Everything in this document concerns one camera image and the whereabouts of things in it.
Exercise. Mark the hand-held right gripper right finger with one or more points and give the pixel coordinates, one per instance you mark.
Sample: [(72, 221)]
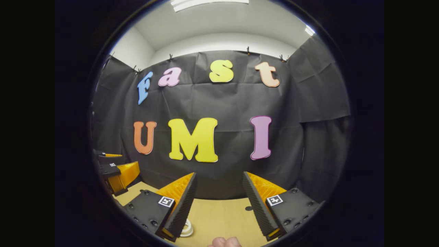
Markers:
[(257, 206)]

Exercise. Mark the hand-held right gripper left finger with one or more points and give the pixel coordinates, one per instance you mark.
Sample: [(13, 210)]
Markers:
[(185, 206)]

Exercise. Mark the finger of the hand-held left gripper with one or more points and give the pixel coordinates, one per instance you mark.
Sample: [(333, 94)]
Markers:
[(108, 159), (123, 175)]

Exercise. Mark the white suitcase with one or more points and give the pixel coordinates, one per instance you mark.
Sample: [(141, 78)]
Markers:
[(188, 229)]

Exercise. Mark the black backdrop cloth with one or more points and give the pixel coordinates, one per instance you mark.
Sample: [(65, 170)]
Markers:
[(219, 178)]

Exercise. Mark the small ceiling light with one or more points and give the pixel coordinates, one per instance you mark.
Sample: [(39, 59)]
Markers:
[(309, 30)]

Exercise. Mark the long ceiling light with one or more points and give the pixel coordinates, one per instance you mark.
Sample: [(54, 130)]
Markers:
[(209, 4)]

